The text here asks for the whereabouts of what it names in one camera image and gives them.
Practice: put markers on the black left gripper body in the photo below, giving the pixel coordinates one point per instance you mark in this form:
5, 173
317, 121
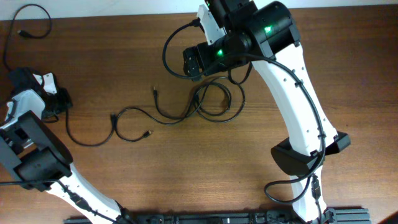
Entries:
59, 102

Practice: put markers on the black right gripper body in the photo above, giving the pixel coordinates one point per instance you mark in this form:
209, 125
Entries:
202, 54

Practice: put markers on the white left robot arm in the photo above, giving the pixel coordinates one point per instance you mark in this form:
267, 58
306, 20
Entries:
36, 159

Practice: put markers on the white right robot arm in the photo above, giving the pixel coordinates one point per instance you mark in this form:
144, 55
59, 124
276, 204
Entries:
267, 38

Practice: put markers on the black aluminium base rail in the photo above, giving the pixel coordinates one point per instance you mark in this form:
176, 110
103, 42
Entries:
331, 215

